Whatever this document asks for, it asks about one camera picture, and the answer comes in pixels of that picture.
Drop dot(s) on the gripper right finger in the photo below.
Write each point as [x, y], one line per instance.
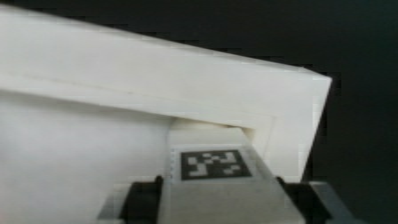
[319, 203]

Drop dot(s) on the white L-shaped fence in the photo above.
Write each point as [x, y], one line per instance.
[85, 63]

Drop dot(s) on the white leg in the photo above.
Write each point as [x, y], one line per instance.
[221, 189]

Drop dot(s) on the white square table top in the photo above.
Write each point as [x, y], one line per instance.
[76, 149]

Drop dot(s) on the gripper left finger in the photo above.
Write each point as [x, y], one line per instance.
[133, 203]

